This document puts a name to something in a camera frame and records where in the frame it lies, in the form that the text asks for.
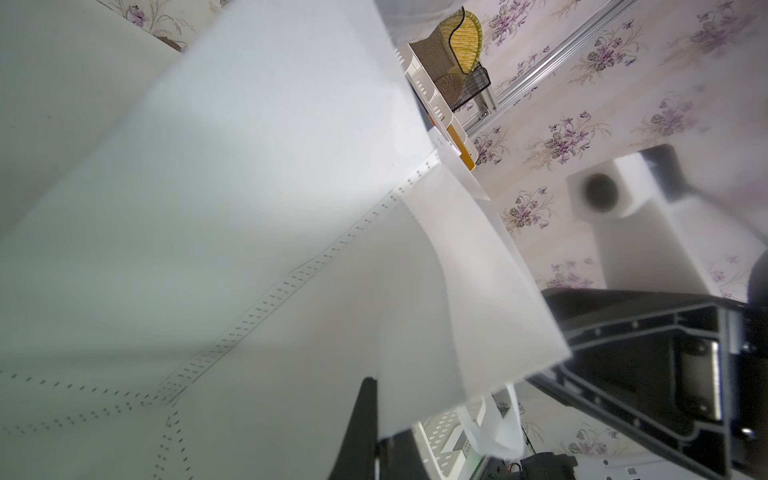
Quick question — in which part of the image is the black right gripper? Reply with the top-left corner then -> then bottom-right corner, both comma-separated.
531,288 -> 767,479

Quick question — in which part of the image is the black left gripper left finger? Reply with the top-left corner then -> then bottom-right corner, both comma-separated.
328,377 -> 378,480

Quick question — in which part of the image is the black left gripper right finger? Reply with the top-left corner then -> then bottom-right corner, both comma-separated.
379,430 -> 429,480

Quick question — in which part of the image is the white insulated delivery bag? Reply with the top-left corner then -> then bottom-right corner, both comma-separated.
1,1 -> 570,479

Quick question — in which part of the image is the white perforated plastic basket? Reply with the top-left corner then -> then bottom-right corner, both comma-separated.
411,410 -> 482,480

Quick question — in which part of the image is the white plastic file organizer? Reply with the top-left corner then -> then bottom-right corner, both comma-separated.
395,46 -> 478,171

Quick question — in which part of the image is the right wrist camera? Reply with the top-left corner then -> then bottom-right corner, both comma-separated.
566,143 -> 721,296

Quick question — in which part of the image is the black mesh wall holder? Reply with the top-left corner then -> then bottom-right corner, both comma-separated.
409,7 -> 491,112

